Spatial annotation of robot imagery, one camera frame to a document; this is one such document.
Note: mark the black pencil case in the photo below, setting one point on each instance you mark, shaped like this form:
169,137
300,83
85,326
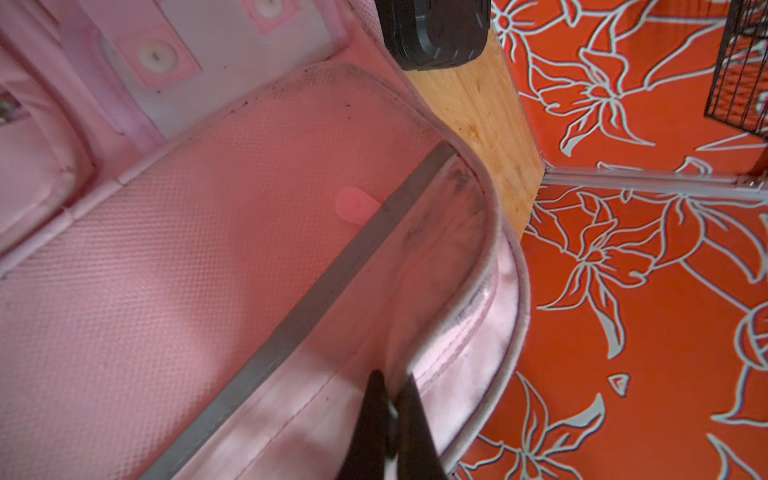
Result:
434,34

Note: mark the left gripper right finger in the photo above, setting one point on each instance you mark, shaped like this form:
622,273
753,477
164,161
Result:
417,458

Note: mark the pink student backpack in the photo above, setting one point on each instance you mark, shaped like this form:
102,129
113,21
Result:
217,219

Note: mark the black wire wall basket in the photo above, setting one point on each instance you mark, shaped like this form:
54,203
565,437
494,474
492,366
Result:
738,92

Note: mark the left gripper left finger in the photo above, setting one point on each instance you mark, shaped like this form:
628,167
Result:
371,443

